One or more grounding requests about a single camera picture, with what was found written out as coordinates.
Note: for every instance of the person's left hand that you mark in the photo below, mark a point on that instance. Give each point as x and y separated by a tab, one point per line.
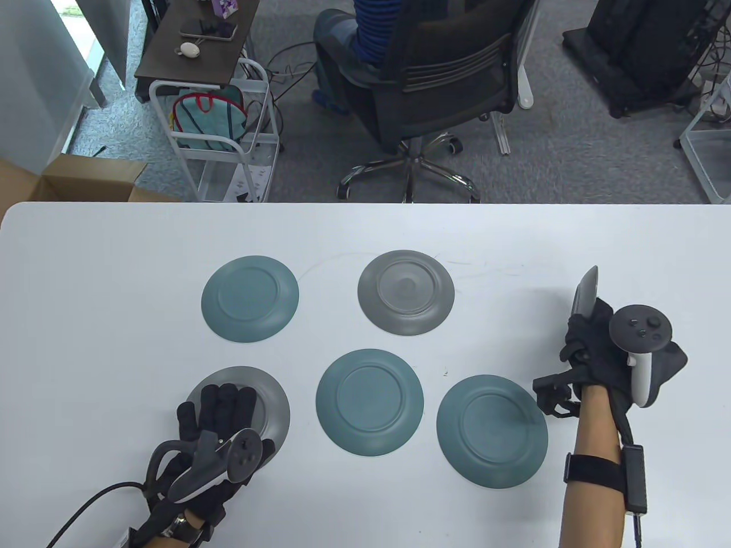
225	411

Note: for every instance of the person's right hand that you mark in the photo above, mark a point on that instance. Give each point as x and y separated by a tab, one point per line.
597	359

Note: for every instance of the black white controller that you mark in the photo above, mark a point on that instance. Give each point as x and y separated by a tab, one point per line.
639	331
245	454

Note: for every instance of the teal plate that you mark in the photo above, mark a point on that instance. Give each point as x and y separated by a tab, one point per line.
492	432
249	298
370	402

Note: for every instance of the grey rippled plate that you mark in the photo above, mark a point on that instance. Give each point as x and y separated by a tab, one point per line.
406	294

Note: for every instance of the black right forearm sensor band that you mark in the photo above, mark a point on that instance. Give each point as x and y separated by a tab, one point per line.
594	471

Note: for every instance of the person's left forearm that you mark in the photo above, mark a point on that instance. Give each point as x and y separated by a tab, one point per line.
183	528

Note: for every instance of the person's right forearm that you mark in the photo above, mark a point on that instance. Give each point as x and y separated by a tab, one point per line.
594	485

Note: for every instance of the white metal cart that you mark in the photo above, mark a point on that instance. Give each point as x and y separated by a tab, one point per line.
220	182

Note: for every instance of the cardboard box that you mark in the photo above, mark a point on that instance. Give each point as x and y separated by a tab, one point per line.
85	177

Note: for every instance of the white desk leg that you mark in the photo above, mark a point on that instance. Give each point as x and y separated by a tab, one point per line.
525	85

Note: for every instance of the teal bag with red trim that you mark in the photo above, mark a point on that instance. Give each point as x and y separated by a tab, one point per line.
208	123

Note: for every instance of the black equipment rack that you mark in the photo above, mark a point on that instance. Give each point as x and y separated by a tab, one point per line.
639	45

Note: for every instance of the black office chair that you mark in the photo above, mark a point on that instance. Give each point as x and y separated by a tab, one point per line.
445	68

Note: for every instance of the dark wooden side table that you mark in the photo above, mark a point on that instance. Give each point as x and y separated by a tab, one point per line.
171	63

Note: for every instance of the small white round gadget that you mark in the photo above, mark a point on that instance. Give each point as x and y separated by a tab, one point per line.
188	50

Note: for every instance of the black smartphone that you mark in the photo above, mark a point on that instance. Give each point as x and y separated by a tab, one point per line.
208	29

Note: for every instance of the grey partition panel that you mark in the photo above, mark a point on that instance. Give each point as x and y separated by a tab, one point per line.
108	34

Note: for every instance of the purple box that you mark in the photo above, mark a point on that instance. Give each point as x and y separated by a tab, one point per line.
225	7

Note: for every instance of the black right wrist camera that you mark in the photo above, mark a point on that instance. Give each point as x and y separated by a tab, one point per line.
551	394

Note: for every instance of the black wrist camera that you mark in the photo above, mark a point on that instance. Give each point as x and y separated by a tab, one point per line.
214	516
551	394

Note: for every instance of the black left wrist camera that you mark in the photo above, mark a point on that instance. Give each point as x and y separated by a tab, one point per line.
214	516

